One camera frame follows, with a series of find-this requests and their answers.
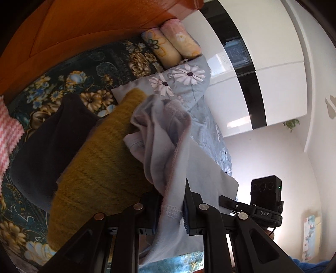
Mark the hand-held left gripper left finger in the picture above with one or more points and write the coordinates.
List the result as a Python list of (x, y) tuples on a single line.
[(156, 212)]

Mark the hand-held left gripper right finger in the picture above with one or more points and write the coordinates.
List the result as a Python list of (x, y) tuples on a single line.
[(187, 215)]

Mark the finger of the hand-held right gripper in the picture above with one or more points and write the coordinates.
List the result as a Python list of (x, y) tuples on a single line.
[(231, 204)]

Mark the grey-blue lace-trimmed garment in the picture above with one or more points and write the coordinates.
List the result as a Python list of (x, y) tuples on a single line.
[(157, 147)]

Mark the mustard yellow knitted sweater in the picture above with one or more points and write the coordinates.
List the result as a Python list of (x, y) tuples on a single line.
[(105, 162)]

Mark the green potted plant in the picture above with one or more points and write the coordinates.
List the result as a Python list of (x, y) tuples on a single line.
[(291, 124)]

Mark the blue cloth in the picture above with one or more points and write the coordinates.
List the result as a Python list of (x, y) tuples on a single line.
[(315, 266)]

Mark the light blue floral duvet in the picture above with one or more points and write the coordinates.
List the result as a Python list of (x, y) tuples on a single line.
[(199, 105)]

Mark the glossy white wardrobe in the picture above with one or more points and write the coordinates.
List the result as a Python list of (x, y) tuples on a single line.
[(275, 78)]

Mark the dark folded garment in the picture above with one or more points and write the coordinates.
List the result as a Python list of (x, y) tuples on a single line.
[(47, 152)]

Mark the teal floral fleece blanket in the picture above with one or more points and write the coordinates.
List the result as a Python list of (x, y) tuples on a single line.
[(78, 78)]

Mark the yellow floral pillow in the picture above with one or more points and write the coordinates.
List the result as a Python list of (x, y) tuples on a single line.
[(160, 47)]

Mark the pink white knitted cloth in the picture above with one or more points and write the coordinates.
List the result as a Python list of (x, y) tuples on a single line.
[(8, 131)]

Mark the pink white floral pillow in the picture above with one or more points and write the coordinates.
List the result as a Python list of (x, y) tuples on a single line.
[(183, 39)]

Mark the floral wall picture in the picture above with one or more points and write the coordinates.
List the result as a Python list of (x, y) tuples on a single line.
[(311, 236)]

